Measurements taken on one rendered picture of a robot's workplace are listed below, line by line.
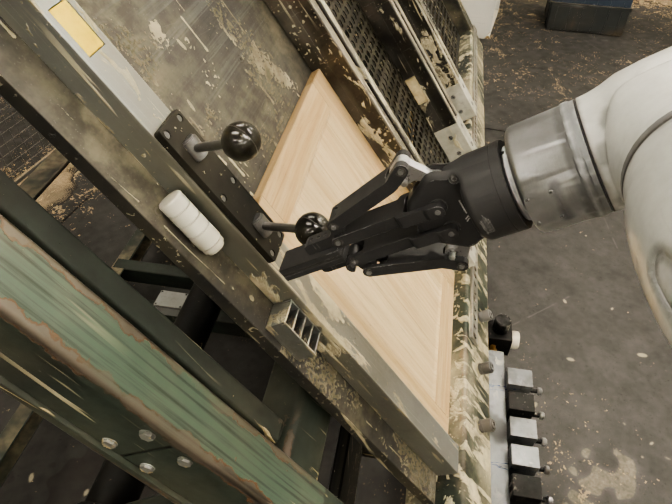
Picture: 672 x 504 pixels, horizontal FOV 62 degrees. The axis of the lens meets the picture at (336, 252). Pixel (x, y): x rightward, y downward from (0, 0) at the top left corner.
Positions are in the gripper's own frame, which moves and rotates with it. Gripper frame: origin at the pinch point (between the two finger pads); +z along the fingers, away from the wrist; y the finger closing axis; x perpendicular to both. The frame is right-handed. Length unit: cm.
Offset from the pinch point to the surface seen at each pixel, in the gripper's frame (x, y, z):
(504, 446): 23, 77, 11
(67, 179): 180, 22, 228
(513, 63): 369, 156, 24
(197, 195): 7.3, -7.9, 12.5
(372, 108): 56, 12, 9
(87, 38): 9.9, -26.2, 11.6
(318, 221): 4.2, -0.9, -0.1
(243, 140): 3.3, -12.4, 0.3
